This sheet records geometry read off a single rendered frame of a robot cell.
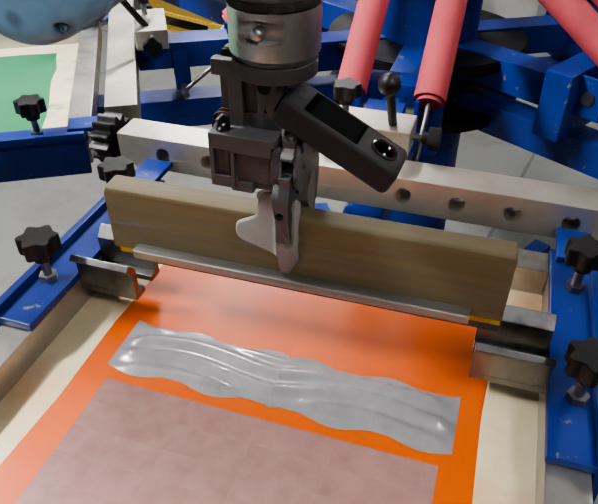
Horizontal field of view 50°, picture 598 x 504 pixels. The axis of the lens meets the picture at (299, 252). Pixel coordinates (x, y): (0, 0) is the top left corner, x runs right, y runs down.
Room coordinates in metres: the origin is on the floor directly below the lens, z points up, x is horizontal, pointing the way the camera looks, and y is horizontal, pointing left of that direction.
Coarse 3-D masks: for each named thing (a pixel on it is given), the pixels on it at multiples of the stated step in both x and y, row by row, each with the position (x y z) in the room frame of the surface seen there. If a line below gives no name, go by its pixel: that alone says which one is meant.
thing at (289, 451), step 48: (336, 336) 0.51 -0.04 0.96; (384, 336) 0.51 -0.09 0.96; (432, 336) 0.51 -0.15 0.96; (432, 384) 0.44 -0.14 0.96; (480, 384) 0.44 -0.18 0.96; (288, 432) 0.38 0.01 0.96; (336, 432) 0.38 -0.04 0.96; (240, 480) 0.33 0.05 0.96; (288, 480) 0.33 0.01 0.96; (336, 480) 0.33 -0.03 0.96; (384, 480) 0.33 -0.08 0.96; (432, 480) 0.33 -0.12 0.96
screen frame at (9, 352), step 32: (544, 256) 0.61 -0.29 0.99; (512, 288) 0.59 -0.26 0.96; (544, 288) 0.58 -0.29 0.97; (64, 320) 0.53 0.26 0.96; (0, 352) 0.45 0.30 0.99; (32, 352) 0.47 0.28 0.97; (0, 384) 0.43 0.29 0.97; (544, 416) 0.38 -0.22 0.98; (544, 480) 0.31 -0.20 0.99; (576, 480) 0.31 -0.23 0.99
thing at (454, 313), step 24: (168, 264) 0.53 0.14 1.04; (192, 264) 0.52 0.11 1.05; (216, 264) 0.51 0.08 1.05; (240, 264) 0.51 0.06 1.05; (288, 288) 0.49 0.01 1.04; (312, 288) 0.48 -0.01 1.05; (336, 288) 0.48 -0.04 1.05; (360, 288) 0.48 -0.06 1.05; (408, 312) 0.45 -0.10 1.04; (432, 312) 0.45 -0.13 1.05; (456, 312) 0.44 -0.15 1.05
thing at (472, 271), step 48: (144, 192) 0.55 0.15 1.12; (192, 192) 0.55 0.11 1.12; (144, 240) 0.55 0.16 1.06; (192, 240) 0.53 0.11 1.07; (240, 240) 0.51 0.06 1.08; (336, 240) 0.49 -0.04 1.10; (384, 240) 0.47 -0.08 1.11; (432, 240) 0.47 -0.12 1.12; (480, 240) 0.47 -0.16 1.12; (384, 288) 0.47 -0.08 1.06; (432, 288) 0.46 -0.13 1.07; (480, 288) 0.45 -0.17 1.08
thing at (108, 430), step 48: (192, 288) 0.59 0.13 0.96; (240, 288) 0.59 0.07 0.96; (240, 336) 0.51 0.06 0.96; (288, 336) 0.51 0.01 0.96; (96, 384) 0.44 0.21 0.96; (144, 384) 0.44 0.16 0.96; (48, 432) 0.38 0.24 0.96; (96, 432) 0.38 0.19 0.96; (144, 432) 0.38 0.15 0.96; (192, 432) 0.38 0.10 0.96; (240, 432) 0.38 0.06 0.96; (0, 480) 0.33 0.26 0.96; (48, 480) 0.33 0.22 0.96; (96, 480) 0.33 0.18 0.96; (144, 480) 0.33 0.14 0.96; (192, 480) 0.33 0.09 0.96
